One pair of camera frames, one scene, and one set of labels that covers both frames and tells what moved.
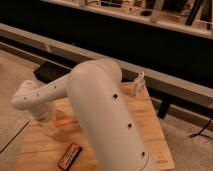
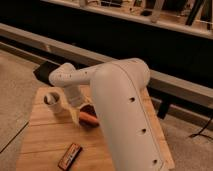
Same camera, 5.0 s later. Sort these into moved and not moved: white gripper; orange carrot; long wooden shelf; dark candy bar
Moved: orange carrot; white gripper
Not moved: long wooden shelf; dark candy bar
